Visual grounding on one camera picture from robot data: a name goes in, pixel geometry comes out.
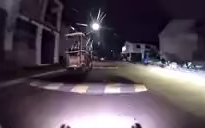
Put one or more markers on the small open-sided vehicle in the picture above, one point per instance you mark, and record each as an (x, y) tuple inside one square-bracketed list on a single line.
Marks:
[(78, 58)]

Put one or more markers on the yellow and white speed bump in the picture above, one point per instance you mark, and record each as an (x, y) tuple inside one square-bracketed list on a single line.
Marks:
[(90, 88)]

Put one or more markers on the white two-storey building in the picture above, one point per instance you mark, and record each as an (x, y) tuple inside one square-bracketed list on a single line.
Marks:
[(136, 50)]

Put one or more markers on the street lamp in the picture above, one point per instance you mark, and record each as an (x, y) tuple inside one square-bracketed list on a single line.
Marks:
[(95, 26)]

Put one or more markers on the grey asphalt road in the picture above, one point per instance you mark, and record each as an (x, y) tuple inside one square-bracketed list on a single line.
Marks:
[(123, 106)]

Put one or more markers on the robot's own part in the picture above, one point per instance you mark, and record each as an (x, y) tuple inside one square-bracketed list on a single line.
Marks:
[(136, 125), (65, 126)]

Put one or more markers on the pale building with columns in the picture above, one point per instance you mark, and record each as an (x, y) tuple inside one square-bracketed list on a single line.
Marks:
[(26, 36)]

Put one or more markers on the large grey building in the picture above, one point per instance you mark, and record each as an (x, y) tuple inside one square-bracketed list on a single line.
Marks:
[(180, 40)]

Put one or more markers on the grey pavement with kerb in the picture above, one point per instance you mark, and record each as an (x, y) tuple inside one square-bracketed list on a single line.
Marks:
[(20, 75)]

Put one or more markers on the dark roadside verge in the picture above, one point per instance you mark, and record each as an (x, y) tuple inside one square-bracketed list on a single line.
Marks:
[(186, 65)]

